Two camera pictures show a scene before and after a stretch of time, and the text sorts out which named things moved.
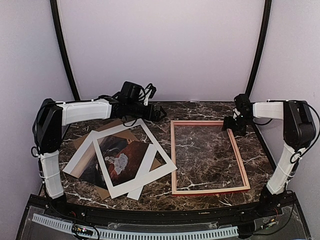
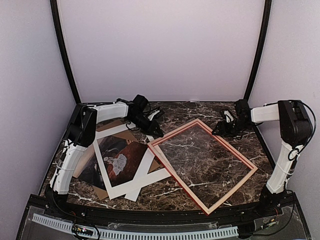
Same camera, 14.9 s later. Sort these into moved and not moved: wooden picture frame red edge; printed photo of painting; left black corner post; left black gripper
Moved: left black gripper; wooden picture frame red edge
Not moved: left black corner post; printed photo of painting
